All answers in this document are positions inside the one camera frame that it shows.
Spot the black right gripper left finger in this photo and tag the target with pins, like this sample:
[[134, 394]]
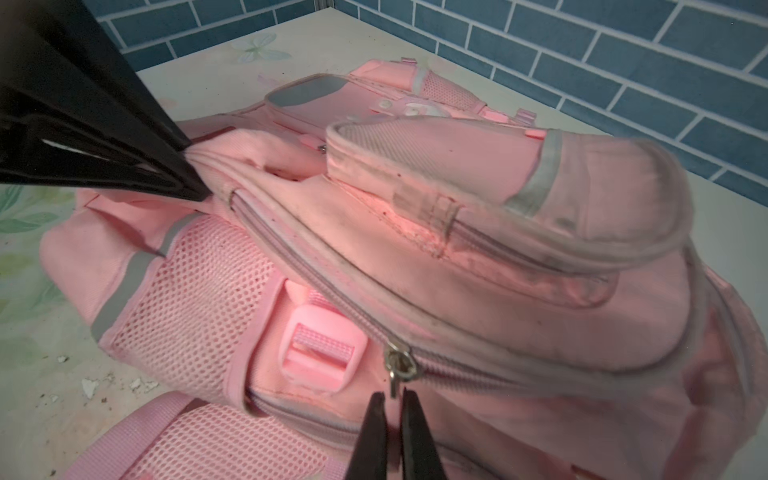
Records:
[[369, 460]]

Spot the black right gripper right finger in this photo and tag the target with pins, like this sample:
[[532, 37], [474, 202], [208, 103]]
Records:
[[420, 458]]

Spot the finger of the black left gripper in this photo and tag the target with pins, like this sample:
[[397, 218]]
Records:
[[42, 150], [73, 32]]

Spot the pink student backpack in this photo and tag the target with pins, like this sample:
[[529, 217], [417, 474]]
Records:
[[386, 230]]

